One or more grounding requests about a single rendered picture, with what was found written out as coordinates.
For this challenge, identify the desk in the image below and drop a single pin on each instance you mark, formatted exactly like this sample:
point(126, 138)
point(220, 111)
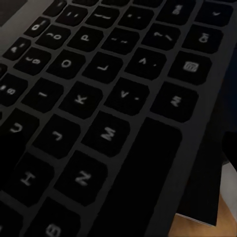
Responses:
point(9, 7)

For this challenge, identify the keyboard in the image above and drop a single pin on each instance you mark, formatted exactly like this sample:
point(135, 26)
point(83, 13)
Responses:
point(113, 98)

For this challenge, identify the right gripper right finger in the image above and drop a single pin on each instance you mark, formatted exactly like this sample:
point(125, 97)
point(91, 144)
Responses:
point(229, 147)

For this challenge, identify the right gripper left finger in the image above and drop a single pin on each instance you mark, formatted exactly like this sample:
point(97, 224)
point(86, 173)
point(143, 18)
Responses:
point(12, 146)

